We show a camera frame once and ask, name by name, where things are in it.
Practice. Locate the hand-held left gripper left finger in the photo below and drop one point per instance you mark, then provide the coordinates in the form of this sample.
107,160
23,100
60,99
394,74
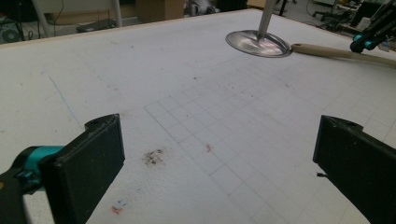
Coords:
77,168

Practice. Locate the white grid mat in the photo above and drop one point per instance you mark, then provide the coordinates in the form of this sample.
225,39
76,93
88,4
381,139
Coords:
186,109

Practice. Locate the cardboard box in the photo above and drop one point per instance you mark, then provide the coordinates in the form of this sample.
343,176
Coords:
160,9

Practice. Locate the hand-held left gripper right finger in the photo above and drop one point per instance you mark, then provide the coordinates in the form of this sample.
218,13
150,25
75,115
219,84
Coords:
358,161

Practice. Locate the metal utensil stand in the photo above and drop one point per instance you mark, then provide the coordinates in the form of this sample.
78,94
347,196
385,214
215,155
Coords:
258,43

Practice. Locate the beige slotted spoon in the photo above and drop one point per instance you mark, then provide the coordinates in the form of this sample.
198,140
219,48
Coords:
336,53

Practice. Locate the white pole stand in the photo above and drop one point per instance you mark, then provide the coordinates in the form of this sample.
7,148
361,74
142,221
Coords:
117,12

